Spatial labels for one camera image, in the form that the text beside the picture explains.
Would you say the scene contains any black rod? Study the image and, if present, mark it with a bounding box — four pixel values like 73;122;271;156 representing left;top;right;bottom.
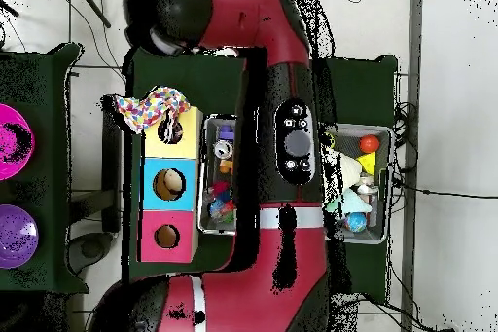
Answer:
73;0;112;29

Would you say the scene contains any purple plastic bowl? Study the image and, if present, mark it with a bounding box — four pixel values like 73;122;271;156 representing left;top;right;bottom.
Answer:
0;203;40;271

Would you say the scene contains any wooden box with three holes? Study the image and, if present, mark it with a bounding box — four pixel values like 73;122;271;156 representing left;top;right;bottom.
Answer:
138;102;205;265

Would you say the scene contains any clear mesh bin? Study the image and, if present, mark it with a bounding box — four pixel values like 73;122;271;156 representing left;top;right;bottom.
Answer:
196;113;394;246

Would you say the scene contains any yellow cheese wedge toy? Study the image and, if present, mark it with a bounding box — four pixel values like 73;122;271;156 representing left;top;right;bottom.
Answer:
357;151;377;176

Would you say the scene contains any crushed red drink can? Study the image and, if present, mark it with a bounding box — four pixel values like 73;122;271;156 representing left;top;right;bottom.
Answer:
212;139;235;162

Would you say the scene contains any red ball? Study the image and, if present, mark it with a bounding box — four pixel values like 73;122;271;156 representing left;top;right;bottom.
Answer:
358;134;381;154

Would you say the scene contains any long polka dot cloth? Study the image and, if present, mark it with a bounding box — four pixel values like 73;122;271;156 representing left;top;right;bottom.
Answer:
112;86;193;135

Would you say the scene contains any pink plastic bowl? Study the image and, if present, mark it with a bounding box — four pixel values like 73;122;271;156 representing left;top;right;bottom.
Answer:
0;102;36;182

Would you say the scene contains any mint green cloth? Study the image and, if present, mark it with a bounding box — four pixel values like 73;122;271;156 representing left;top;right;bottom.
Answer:
326;187;374;215

